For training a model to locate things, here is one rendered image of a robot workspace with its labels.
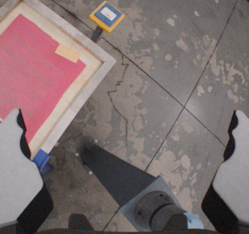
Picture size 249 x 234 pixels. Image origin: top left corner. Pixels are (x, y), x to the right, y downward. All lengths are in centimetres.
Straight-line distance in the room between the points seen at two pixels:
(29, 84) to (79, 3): 142
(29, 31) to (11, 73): 20
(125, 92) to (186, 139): 84
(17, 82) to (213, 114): 214
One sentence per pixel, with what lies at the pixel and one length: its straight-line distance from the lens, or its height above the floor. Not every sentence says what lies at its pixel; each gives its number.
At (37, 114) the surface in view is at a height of 95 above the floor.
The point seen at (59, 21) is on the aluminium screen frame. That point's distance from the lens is 92.
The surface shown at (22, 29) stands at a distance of 96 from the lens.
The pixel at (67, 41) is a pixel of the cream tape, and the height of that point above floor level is 96.
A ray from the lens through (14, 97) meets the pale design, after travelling 88.
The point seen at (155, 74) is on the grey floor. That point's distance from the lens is 210.
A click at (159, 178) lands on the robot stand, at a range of 72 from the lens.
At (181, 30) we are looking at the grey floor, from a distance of 247.
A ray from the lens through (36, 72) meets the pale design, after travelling 88.
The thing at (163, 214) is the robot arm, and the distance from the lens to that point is 62.
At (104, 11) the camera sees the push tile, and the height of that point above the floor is 97.
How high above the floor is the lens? 181
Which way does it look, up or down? 71 degrees down
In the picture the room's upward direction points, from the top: 79 degrees clockwise
